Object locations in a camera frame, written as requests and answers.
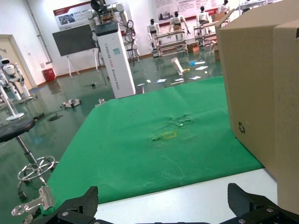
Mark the printed leaflet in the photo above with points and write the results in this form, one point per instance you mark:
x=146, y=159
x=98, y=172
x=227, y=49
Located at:
x=160, y=80
x=195, y=77

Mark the red bin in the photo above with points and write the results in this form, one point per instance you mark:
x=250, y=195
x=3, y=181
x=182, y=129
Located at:
x=49, y=74

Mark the black round stool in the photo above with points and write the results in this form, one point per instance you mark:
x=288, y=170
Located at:
x=14, y=128

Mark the tilted white carton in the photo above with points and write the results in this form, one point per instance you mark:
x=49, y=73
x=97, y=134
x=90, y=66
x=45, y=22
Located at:
x=178, y=66

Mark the wall poster with photo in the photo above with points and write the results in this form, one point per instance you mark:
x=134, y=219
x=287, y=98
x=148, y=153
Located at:
x=70, y=16

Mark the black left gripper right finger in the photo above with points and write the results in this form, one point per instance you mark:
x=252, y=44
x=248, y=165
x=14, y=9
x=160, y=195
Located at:
x=238, y=200

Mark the small open cardboard box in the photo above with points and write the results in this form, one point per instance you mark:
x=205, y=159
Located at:
x=193, y=48

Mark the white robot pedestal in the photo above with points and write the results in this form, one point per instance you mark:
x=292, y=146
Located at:
x=116, y=58

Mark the upright brown cardboard flap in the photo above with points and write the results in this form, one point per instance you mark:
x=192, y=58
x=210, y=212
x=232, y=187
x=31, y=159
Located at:
x=225, y=17

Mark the grey device on floor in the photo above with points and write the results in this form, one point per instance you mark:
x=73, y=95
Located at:
x=72, y=103

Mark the white paper sheet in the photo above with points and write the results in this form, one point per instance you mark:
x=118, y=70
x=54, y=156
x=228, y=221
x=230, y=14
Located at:
x=201, y=67

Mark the silver cloth clamp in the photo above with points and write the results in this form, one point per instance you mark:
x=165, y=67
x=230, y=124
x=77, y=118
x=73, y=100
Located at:
x=101, y=101
x=45, y=198

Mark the white humanoid robot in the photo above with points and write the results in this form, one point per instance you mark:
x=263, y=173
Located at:
x=153, y=28
x=203, y=16
x=224, y=7
x=176, y=21
x=10, y=72

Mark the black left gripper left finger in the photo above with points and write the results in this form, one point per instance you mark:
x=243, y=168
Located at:
x=90, y=203

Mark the black floor item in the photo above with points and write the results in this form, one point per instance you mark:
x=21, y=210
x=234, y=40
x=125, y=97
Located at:
x=54, y=117

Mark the metal roller workbench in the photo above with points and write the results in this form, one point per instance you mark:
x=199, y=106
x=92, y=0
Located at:
x=205, y=32
x=170, y=44

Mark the green table cloth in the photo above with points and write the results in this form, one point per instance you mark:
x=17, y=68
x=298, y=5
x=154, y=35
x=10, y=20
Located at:
x=140, y=163

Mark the white round-base stand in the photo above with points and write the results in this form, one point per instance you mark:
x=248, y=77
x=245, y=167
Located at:
x=14, y=115

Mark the paper box with recycling symbol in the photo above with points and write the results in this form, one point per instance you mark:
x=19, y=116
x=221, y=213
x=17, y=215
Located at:
x=252, y=81

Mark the tall cardboard box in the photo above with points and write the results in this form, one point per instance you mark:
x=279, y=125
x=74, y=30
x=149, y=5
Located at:
x=217, y=54

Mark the blue plastic bag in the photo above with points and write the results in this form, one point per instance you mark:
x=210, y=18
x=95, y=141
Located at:
x=192, y=63

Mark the dark screen on stand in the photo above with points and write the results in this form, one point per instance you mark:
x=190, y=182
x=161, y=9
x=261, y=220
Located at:
x=72, y=39

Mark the beige door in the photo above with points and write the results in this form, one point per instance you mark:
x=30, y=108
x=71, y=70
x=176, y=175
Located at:
x=9, y=51

